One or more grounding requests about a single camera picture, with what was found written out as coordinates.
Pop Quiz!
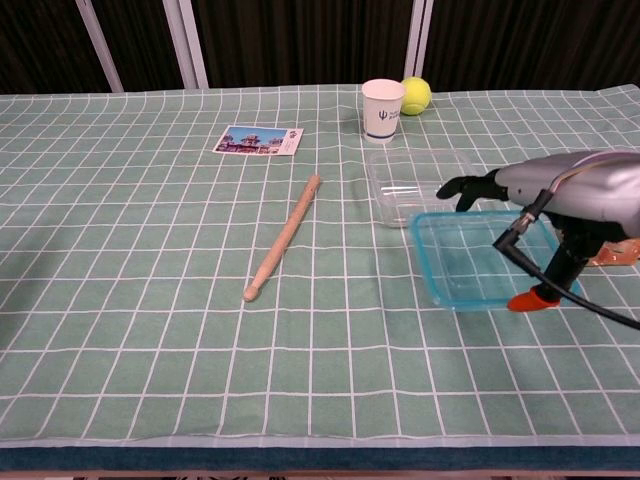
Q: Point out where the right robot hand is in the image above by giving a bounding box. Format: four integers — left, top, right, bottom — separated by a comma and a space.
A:
435, 149, 640, 313

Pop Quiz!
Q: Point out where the blue plastic container lid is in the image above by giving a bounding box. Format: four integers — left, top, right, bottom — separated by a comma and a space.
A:
409, 209, 583, 312

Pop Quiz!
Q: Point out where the clear plastic food container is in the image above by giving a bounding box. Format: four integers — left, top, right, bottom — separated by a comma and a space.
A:
366, 148, 481, 229

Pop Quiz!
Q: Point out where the brown snack packet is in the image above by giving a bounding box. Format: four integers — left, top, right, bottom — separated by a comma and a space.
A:
587, 236, 640, 269

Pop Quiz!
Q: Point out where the yellow tennis ball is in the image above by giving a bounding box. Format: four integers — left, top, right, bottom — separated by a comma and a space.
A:
400, 76, 433, 117

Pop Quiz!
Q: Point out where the white paper cup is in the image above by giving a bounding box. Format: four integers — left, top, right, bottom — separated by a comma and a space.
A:
361, 78, 406, 146

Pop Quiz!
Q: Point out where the wooden drumstick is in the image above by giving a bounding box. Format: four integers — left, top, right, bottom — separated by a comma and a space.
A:
242, 174, 322, 303

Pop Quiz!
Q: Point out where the black pleated curtain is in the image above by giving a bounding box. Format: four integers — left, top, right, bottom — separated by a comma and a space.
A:
0, 0, 640, 95

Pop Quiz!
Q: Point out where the building photo postcard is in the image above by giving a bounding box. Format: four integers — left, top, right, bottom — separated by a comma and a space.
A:
213, 124, 305, 158

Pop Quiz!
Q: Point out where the green checked tablecloth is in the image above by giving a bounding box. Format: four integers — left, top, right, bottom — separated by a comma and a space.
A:
0, 83, 640, 449

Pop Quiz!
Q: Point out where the double white frame post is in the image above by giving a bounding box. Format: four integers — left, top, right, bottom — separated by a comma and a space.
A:
162, 0, 210, 91

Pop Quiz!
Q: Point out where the thin white frame post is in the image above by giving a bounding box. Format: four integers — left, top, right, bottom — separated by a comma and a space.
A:
74, 0, 125, 94

